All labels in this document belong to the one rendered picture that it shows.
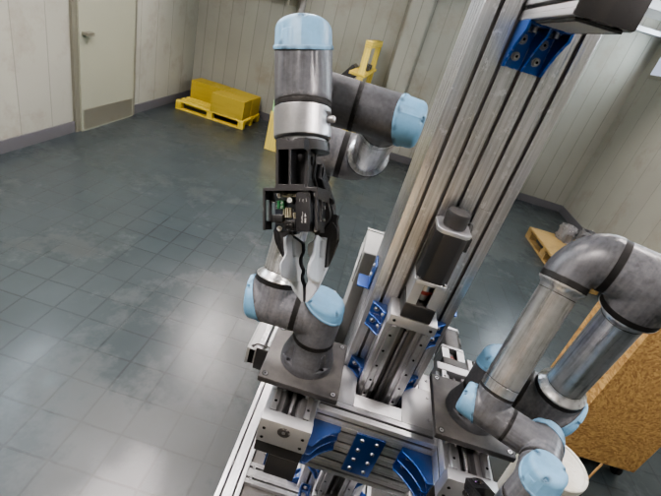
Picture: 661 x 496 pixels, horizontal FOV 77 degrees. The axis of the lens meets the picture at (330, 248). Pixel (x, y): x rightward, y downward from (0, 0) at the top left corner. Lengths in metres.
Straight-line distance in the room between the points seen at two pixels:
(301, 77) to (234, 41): 7.11
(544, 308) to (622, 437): 2.11
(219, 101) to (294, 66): 6.29
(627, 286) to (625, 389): 1.81
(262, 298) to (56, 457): 1.44
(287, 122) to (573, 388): 0.89
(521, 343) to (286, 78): 0.69
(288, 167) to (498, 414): 0.70
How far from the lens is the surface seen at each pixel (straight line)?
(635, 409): 2.87
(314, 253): 0.54
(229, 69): 7.72
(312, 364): 1.16
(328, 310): 1.06
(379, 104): 0.64
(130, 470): 2.22
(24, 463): 2.32
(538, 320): 0.95
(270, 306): 1.08
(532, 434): 1.00
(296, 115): 0.54
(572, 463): 2.56
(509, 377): 0.97
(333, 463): 1.44
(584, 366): 1.10
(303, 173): 0.53
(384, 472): 1.44
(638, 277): 0.95
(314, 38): 0.57
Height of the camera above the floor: 1.90
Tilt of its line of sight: 29 degrees down
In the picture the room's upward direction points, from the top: 17 degrees clockwise
